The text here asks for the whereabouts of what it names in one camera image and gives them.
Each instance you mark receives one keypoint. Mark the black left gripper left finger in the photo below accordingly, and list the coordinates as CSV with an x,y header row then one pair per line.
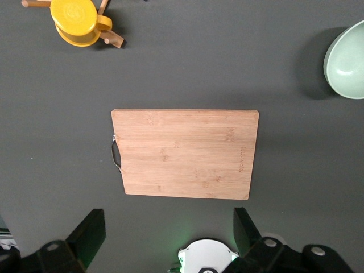
x,y
85,241

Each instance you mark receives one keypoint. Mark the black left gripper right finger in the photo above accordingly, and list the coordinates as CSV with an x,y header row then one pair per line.
x,y
256,256

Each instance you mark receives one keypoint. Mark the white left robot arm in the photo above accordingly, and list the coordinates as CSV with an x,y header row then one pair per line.
x,y
204,254

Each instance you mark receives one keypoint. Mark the wooden cutting board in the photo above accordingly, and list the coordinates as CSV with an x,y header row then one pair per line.
x,y
185,153

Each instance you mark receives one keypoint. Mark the wooden mug rack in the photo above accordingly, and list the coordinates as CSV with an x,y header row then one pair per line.
x,y
115,39

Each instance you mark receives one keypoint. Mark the light green bowl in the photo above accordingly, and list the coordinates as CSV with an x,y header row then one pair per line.
x,y
347,68

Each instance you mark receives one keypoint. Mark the yellow mug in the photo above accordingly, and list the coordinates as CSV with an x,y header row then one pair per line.
x,y
74,20

